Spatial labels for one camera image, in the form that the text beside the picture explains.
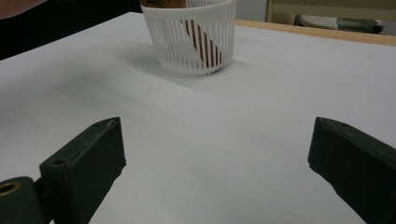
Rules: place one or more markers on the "light wooden desk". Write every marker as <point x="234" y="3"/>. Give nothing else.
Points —
<point x="342" y="7"/>

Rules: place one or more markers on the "grey flat object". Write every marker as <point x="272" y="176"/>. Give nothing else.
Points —
<point x="320" y="22"/>

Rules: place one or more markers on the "black curtain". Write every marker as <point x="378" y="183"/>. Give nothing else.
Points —
<point x="62" y="31"/>

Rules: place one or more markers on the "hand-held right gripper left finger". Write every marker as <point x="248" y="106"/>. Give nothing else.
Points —
<point x="84" y="168"/>

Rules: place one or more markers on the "brown wooden hairbrush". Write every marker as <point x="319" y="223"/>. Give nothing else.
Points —
<point x="162" y="3"/>

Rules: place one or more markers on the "white slatted plastic basket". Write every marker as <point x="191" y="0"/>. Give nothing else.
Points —
<point x="174" y="34"/>

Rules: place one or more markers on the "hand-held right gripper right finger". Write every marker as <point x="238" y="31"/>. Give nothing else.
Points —
<point x="358" y="168"/>

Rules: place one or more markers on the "white cabinet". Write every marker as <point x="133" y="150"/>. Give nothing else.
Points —
<point x="250" y="9"/>

